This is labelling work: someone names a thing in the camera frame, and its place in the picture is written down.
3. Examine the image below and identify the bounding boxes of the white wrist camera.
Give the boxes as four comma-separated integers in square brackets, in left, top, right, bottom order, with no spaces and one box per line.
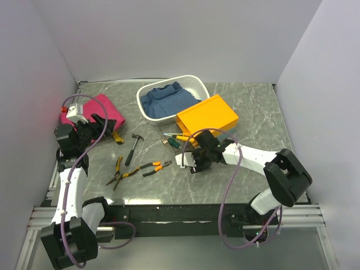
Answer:
[175,152,196,168]
[60,103,88,125]

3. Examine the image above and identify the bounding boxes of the blue checkered shirt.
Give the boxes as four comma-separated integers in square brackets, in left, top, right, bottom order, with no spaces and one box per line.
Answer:
[140,82,201,119]

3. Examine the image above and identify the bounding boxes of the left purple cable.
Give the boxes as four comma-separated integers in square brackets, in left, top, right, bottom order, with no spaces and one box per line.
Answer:
[58,94,136,268]

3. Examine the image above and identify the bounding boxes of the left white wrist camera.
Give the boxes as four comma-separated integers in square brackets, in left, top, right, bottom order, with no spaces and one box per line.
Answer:
[60,103,88,125]

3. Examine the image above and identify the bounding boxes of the aluminium frame rail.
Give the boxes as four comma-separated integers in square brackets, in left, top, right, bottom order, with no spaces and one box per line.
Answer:
[26,205,326,231]

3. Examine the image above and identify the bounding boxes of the orange screwdriver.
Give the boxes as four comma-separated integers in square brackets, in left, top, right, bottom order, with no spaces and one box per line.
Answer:
[163,133,191,138]

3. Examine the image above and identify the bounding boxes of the yellow drawer cabinet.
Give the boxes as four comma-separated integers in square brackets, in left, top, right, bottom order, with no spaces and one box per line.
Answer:
[176,94,239,134]

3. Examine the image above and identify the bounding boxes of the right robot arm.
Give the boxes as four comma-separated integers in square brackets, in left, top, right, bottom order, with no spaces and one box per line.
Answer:
[191,130,313,224]

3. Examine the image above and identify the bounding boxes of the white plastic basket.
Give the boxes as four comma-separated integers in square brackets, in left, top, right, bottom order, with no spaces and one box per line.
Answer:
[136,75,210,125]

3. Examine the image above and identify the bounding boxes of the black handled hammer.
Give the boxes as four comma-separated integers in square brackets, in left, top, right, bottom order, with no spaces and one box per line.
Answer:
[125,134,144,166]

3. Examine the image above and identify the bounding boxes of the orange black combination pliers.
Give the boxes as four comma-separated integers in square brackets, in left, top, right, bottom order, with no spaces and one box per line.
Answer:
[120,160,172,179]

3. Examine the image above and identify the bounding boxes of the black base beam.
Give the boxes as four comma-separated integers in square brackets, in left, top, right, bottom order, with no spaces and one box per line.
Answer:
[102,203,278,237]

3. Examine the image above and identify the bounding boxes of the dark green screwdriver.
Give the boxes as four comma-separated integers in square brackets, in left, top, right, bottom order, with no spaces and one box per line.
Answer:
[167,137,181,149]

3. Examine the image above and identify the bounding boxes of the yellow needle nose pliers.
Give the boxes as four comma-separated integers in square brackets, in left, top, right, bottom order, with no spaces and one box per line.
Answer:
[106,156,123,191]

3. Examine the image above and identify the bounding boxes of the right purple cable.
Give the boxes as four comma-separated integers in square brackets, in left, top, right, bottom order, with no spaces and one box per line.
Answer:
[181,128,282,250]

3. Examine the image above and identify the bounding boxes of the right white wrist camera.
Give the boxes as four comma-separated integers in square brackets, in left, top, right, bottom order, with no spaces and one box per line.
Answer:
[175,152,196,168]

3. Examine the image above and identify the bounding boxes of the yellow screwdriver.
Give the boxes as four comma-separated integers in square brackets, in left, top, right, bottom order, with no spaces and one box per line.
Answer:
[170,134,189,141]

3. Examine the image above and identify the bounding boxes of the pink folded towel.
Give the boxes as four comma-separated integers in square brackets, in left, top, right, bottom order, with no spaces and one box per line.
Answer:
[59,93,126,133]

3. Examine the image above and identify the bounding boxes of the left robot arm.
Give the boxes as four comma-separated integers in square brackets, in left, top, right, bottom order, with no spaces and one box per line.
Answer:
[40,114,116,269]

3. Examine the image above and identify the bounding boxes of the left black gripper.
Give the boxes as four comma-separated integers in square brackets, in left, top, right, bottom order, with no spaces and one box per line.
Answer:
[71,113,116,151]

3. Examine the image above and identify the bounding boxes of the purple cable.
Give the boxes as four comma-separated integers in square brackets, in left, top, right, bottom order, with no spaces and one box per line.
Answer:
[181,128,282,250]
[58,94,136,268]

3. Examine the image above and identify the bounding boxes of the yellow black tape measure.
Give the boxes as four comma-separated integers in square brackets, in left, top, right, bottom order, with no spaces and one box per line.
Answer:
[112,131,124,145]

